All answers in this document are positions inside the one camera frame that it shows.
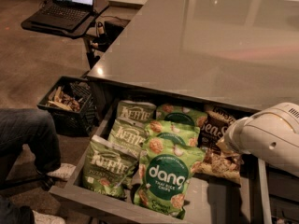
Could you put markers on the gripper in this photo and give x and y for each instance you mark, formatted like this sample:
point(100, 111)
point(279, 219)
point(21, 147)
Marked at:
point(267, 137)

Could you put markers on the brown sea salt chip bag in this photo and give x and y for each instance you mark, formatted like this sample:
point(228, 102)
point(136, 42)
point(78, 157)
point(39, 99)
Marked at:
point(214, 162)

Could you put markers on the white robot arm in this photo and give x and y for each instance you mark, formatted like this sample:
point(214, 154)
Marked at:
point(271, 135)

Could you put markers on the open grey top drawer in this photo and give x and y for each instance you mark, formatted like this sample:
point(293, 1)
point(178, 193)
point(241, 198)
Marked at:
point(209, 200)

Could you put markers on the back green dang chip bag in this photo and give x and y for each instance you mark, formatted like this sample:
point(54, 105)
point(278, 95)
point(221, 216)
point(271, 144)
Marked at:
point(181, 114)

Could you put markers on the green dang chip bag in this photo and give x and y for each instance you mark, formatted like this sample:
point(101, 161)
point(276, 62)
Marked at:
point(181, 114)
point(178, 133)
point(165, 171)

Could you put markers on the middle green dang chip bag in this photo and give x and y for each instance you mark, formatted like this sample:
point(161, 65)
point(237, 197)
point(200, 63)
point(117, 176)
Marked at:
point(178, 133)

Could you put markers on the front green dang chip bag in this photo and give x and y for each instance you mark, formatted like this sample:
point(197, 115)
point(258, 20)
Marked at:
point(165, 171)

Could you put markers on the middle green kettle chip bag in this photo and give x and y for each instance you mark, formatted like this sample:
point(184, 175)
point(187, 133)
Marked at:
point(128, 134)

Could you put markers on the green kettle chip bag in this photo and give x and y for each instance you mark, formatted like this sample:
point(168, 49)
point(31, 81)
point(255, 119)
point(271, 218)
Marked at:
point(106, 166)
point(138, 111)
point(128, 134)

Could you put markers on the back green kettle chip bag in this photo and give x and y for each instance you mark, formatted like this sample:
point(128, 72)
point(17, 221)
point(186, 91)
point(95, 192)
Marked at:
point(138, 111)

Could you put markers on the grey counter cabinet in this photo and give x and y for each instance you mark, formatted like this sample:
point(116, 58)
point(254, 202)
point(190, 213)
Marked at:
point(240, 54)

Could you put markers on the front green kettle chip bag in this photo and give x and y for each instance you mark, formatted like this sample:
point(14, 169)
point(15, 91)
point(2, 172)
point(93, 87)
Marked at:
point(106, 166)

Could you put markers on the black plastic crate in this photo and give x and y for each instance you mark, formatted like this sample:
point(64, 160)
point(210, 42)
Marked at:
point(72, 123)

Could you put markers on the white sneaker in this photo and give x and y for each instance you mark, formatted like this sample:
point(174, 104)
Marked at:
point(64, 172)
point(47, 219)

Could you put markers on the scraps in crate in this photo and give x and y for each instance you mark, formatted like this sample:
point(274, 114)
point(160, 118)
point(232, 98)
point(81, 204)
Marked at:
point(61, 100)

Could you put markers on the black laptop stand table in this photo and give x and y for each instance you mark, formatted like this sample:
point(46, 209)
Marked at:
point(79, 31)

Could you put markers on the person's leg in jeans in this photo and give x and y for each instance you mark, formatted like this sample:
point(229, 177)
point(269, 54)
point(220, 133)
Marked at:
point(32, 127)

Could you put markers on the black laptop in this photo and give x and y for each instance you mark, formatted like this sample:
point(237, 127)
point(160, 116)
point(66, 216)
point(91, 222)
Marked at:
point(65, 13)

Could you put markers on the black power adapter with cables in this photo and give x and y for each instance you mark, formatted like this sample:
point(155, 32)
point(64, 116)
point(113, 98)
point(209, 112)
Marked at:
point(107, 32)

